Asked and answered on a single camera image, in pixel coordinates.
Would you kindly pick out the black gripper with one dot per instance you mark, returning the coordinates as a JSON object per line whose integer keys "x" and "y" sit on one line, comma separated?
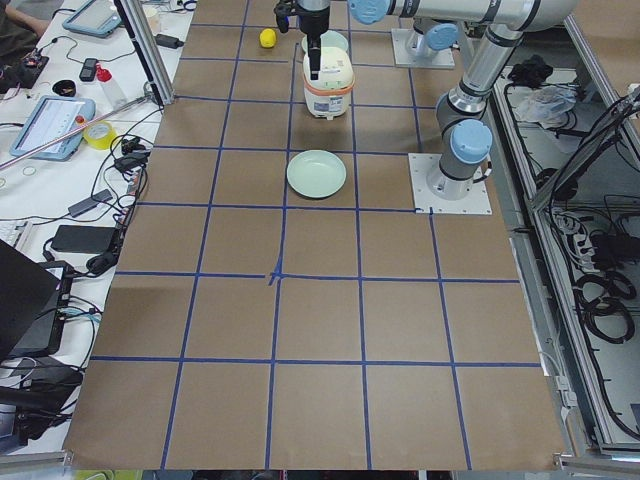
{"x": 313, "y": 22}

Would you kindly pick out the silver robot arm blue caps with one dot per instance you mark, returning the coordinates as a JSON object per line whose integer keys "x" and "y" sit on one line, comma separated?
{"x": 466, "y": 139}

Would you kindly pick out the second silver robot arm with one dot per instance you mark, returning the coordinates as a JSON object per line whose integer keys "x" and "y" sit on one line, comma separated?
{"x": 430, "y": 37}

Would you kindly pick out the pale green plate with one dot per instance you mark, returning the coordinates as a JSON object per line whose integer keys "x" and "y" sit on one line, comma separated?
{"x": 335, "y": 39}
{"x": 316, "y": 174}

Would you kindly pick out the yellow lemon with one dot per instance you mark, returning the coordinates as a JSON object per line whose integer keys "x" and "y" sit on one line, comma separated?
{"x": 267, "y": 38}

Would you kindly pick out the black power brick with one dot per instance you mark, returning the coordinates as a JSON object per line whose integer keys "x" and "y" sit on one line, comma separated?
{"x": 168, "y": 41}

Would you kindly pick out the metal rod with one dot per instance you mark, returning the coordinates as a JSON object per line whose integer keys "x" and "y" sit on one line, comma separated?
{"x": 15, "y": 159}

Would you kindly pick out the black cloth bundle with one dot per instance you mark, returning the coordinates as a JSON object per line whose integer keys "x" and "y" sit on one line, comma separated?
{"x": 531, "y": 73}

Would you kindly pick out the black phone handset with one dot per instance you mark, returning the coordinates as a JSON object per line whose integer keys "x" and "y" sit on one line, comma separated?
{"x": 88, "y": 70}

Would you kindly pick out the yellow tape roll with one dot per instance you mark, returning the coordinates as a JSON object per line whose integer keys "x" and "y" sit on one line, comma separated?
{"x": 100, "y": 135}

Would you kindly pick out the crumpled white plastic bag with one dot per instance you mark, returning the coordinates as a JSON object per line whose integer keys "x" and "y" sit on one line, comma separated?
{"x": 548, "y": 106}

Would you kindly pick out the small black bowl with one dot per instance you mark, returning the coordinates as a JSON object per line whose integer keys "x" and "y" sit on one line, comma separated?
{"x": 64, "y": 88}

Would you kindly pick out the blue teach pendant tablet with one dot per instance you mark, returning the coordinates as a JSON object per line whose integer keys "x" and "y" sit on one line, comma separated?
{"x": 53, "y": 117}

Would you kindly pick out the black power adapter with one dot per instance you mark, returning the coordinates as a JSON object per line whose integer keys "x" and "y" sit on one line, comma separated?
{"x": 83, "y": 239}

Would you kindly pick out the black monitor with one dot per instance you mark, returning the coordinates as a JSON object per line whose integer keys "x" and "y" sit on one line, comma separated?
{"x": 33, "y": 296}

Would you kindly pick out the second white robot base plate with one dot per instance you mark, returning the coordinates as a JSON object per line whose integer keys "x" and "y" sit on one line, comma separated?
{"x": 442, "y": 60}

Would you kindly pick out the aluminium frame post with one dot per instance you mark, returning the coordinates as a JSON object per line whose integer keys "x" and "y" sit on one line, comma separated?
{"x": 134, "y": 19}

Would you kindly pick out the white square robot base plate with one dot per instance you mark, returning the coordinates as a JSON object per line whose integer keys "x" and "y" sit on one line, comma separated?
{"x": 434, "y": 193}

